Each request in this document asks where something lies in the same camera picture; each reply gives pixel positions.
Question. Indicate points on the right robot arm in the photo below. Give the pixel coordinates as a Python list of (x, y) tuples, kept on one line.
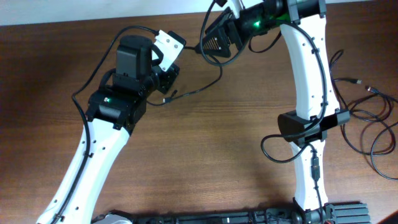
[(302, 24)]

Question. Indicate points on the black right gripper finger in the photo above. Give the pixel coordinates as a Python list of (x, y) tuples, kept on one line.
[(220, 20), (216, 42)]

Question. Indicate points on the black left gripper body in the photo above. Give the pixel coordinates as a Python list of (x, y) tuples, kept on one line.
[(170, 78)]

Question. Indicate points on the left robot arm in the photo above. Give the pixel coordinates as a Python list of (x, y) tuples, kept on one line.
[(142, 66)]

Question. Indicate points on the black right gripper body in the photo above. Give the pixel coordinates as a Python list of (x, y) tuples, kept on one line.
[(232, 32)]

